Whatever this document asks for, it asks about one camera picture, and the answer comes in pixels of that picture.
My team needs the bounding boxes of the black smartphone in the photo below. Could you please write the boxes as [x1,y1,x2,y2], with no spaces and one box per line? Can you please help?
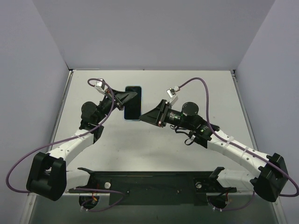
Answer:
[124,86,142,121]

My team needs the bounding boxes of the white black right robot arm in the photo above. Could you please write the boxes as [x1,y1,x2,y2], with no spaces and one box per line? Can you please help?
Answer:
[140,100,287,202]

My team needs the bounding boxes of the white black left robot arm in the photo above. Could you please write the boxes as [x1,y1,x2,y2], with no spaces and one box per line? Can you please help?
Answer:
[26,90,137,201]

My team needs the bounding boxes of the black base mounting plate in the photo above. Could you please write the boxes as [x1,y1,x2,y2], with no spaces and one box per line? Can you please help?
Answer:
[70,171,236,206]

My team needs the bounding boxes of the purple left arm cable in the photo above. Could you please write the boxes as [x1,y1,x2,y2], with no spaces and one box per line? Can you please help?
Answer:
[6,78,115,194]

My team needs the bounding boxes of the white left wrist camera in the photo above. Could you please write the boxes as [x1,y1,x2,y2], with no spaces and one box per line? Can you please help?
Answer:
[94,79,106,95]

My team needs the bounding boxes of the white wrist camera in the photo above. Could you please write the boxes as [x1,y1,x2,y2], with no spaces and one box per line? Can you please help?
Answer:
[166,86,180,106]
[94,79,106,95]

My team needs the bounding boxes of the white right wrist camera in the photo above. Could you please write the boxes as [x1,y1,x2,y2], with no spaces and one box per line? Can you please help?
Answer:
[166,86,180,106]

